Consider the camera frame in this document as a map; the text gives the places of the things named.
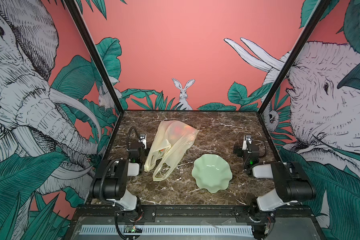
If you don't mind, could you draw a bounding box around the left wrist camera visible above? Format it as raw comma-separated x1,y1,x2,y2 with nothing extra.
139,134,147,149

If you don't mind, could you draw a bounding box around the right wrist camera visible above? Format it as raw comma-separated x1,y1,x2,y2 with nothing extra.
242,135,253,151

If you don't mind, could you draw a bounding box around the small green circuit board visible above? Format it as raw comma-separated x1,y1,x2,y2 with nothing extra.
125,225,143,234

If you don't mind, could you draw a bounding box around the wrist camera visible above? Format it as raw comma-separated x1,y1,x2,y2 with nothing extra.
139,134,147,149
242,135,253,151

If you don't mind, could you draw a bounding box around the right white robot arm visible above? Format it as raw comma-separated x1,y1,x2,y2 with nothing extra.
233,142,316,223

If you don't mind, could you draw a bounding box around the right black frame post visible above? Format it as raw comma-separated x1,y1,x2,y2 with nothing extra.
257,0,331,115

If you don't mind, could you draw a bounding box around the black frame post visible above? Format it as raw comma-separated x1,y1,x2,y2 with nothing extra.
64,0,124,114
257,0,331,115

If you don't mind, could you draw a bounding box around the light green wavy plate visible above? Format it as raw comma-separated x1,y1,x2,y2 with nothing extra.
192,154,233,194

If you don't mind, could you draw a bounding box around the white perforated vent strip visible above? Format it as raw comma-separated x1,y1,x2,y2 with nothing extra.
79,225,253,237

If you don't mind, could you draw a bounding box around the left black frame post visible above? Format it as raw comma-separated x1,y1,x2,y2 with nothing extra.
64,0,124,114

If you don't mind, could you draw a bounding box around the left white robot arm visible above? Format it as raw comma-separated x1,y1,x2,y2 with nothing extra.
90,142,145,222

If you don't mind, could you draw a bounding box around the translucent cream plastic bag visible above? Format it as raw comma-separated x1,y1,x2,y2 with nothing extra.
144,120,199,182

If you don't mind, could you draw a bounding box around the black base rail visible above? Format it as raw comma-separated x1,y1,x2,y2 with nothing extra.
72,205,314,225

